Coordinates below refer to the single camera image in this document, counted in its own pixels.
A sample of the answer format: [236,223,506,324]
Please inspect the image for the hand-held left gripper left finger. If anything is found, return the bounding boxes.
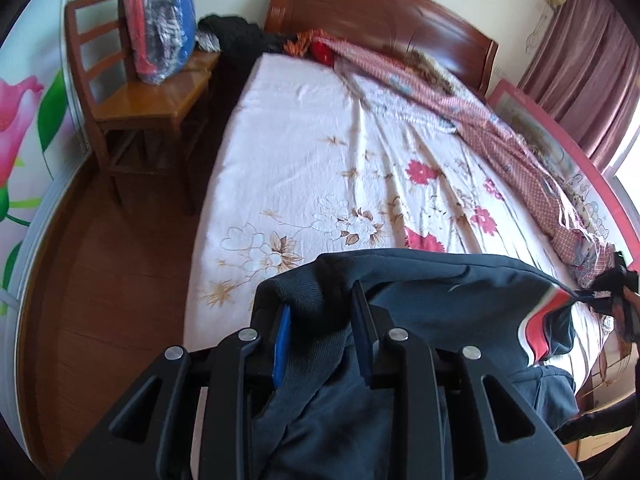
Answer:
[57,304,292,480]

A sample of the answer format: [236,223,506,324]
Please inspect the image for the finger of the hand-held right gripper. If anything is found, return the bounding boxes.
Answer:
[607,251,640,293]

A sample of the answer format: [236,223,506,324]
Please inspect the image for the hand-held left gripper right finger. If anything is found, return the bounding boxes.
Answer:
[351,281,584,480]

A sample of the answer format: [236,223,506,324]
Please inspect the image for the dark blue jacket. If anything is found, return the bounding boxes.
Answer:
[249,247,601,480]

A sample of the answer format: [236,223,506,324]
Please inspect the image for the bed with floral sheet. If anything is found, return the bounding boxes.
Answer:
[182,52,617,411]

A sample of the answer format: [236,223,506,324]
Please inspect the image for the red checked quilt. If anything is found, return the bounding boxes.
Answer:
[320,35,622,281]

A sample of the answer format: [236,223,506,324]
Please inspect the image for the mauve curtain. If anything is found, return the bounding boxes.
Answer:
[517,0,640,173]

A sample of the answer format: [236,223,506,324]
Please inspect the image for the red pillow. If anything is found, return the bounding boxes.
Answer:
[311,42,336,67]

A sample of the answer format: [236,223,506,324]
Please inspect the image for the wooden chair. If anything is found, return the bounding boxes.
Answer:
[64,0,213,216]

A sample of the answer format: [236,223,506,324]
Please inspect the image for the orange fringed cloth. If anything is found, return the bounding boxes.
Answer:
[283,30,332,59]

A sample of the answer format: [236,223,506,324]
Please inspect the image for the wooden nightstand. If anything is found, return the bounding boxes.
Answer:
[185,50,223,128]

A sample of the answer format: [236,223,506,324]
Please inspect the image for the black cloth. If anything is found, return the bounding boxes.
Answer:
[197,14,301,111]

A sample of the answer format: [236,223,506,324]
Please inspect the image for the wooden headboard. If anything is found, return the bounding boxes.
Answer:
[264,0,500,103]

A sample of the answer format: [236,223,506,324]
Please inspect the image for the plastic bag of clothes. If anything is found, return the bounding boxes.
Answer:
[122,0,197,87]

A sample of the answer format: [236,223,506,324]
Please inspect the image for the flower printed wardrobe door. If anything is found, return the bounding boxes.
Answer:
[0,0,128,311]

